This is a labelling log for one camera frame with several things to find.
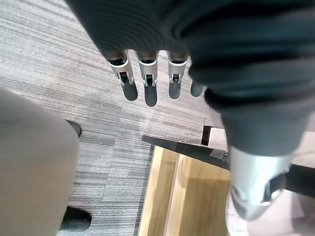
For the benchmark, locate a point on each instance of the left robot hand, black cloth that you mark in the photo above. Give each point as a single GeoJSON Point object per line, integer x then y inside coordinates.
{"type": "Point", "coordinates": [221, 49]}

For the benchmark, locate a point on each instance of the silver grey robot leg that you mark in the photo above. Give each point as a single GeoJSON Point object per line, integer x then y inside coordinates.
{"type": "Point", "coordinates": [32, 167]}

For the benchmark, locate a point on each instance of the dark robot foot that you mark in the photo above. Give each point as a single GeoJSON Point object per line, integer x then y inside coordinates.
{"type": "Point", "coordinates": [75, 219]}

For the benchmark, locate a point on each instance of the wooden shoe rack, black frame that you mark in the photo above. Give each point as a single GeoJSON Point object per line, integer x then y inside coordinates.
{"type": "Point", "coordinates": [197, 186]}

